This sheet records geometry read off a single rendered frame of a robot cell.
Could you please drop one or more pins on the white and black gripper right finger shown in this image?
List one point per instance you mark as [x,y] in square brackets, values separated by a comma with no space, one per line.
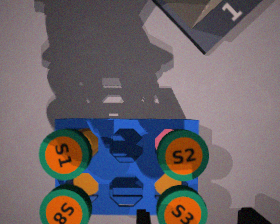
[247,215]

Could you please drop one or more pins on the blue tube rack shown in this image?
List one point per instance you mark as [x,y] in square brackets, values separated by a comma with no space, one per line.
[125,166]

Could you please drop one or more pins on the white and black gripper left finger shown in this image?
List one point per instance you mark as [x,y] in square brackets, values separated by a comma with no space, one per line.
[143,217]

